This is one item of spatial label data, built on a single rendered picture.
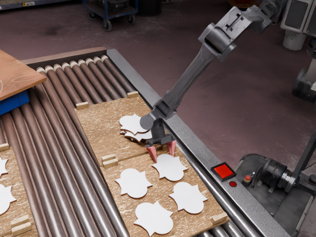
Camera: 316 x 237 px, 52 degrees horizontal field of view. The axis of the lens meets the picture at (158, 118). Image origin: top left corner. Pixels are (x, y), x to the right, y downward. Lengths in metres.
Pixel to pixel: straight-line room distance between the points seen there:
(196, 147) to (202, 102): 1.91
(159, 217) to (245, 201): 0.35
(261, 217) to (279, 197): 1.01
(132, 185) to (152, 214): 0.15
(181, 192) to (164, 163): 0.16
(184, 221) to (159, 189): 0.16
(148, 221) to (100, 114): 0.64
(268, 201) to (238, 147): 0.80
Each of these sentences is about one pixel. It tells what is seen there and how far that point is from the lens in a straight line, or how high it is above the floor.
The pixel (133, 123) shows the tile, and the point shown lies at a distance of 1.47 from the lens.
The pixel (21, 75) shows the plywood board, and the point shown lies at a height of 1.04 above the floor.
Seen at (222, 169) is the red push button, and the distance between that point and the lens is 1.39.
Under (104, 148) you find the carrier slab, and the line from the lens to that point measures 1.42.
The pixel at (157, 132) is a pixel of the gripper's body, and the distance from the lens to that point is 1.32.
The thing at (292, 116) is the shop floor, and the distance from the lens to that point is 3.50.
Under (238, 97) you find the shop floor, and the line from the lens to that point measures 3.57.
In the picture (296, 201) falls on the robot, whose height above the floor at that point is 0.24.
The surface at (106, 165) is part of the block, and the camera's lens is 1.32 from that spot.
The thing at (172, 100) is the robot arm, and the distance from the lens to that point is 1.24.
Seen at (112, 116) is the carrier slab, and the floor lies 0.94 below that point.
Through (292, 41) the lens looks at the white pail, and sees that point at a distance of 4.85.
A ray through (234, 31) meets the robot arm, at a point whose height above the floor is 1.52.
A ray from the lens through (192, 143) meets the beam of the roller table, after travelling 1.50.
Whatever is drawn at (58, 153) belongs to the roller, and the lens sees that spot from 1.45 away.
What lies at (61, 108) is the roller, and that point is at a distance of 1.69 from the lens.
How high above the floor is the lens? 1.92
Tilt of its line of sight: 38 degrees down
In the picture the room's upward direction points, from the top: 5 degrees clockwise
